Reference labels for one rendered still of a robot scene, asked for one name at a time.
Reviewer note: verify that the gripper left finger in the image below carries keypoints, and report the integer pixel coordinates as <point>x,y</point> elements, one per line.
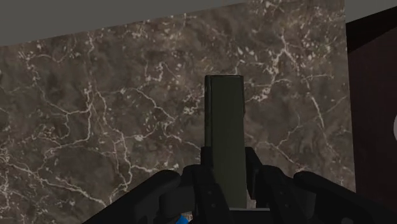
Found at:
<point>161,198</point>

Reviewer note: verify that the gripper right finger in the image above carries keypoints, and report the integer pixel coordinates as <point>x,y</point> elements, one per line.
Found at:
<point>291,198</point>

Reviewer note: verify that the dark green rectangular box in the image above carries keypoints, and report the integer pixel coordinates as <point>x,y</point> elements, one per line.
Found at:
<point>225,124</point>

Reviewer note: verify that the small blue object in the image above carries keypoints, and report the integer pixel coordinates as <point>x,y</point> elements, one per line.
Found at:
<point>182,220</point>

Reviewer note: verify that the dark robot stand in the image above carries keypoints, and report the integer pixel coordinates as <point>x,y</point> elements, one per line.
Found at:
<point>373,108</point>

